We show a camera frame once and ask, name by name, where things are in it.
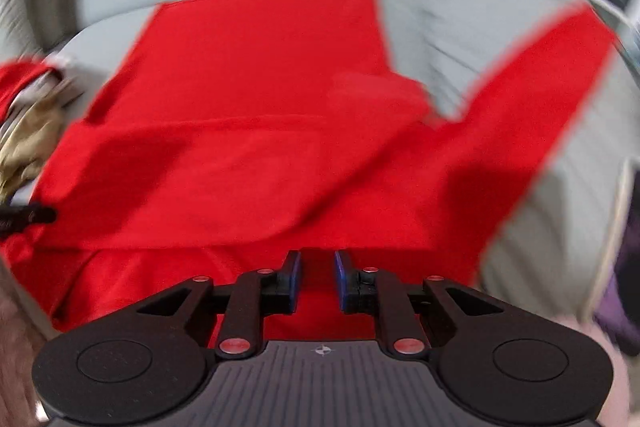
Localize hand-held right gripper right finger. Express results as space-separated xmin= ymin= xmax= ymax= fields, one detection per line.
xmin=333 ymin=249 xmax=506 ymax=361

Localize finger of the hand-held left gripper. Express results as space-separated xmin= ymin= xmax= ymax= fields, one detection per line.
xmin=0 ymin=202 xmax=57 ymax=238

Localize khaki pants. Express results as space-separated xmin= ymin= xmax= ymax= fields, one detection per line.
xmin=0 ymin=76 xmax=84 ymax=204

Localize pink fluffy blanket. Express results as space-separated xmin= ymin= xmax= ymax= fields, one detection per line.
xmin=560 ymin=312 xmax=634 ymax=427

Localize grey sofa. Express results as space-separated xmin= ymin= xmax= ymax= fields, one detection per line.
xmin=0 ymin=0 xmax=640 ymax=358

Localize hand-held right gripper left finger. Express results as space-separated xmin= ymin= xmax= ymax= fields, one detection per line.
xmin=135 ymin=249 xmax=303 ymax=361

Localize red fleece sweatshirt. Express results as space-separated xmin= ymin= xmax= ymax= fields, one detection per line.
xmin=0 ymin=59 xmax=52 ymax=124

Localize red t-shirt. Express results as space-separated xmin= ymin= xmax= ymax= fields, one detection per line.
xmin=0 ymin=0 xmax=622 ymax=344

